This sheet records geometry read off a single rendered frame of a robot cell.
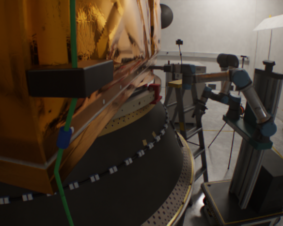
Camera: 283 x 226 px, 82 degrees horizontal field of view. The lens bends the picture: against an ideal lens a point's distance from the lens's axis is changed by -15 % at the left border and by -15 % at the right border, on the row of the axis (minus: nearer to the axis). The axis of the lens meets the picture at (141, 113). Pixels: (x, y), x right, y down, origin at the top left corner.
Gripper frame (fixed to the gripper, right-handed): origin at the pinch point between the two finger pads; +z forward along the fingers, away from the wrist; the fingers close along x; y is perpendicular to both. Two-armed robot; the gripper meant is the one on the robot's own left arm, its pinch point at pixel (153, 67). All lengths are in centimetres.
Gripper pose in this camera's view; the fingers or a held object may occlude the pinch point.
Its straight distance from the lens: 145.0
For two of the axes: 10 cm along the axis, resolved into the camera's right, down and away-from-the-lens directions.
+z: -9.9, -0.5, 1.4
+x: -1.5, 3.4, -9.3
